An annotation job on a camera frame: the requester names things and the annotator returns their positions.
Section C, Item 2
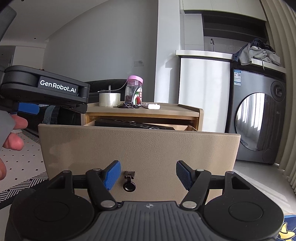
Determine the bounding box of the beige leather drawer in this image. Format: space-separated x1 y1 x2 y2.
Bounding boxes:
38 124 240 202

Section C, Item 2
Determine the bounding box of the person's left hand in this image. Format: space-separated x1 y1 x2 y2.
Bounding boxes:
0 114 28 180

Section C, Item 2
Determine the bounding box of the blue cartoon floor mat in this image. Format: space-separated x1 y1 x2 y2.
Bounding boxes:
276 214 296 241

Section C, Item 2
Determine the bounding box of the black white patterned rug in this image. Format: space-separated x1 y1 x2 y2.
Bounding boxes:
1 130 48 209

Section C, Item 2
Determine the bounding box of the clear tape roll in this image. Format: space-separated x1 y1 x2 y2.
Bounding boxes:
99 93 121 107

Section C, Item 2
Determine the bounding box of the black watch box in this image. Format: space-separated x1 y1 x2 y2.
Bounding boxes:
94 118 175 130

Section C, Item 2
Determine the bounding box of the bunch of keys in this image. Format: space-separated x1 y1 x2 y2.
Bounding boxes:
116 102 140 109

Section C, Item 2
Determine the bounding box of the pink lid plastic jar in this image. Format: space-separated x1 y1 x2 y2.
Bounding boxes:
125 75 144 106

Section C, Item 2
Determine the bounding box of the beige bedside cabinet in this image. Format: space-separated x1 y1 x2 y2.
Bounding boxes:
81 103 204 131

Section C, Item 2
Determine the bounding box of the grey washing machine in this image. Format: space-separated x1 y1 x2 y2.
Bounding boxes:
225 63 286 165

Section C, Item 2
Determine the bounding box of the white remote control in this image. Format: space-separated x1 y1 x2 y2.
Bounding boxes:
142 103 161 110

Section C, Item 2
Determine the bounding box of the white cabinet door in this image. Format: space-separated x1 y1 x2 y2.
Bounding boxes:
179 57 230 133

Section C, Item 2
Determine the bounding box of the pile of grey clothes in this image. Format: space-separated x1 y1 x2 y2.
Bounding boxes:
232 39 281 68

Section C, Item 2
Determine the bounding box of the chrome faucet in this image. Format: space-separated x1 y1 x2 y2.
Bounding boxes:
210 38 215 52

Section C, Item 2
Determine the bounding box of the beige curtain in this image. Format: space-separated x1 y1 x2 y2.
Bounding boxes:
261 0 296 195

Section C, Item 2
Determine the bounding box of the black drawer pull ring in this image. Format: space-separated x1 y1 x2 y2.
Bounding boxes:
123 170 137 193

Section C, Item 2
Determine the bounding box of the wall power socket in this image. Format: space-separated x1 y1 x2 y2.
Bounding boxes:
133 60 144 67

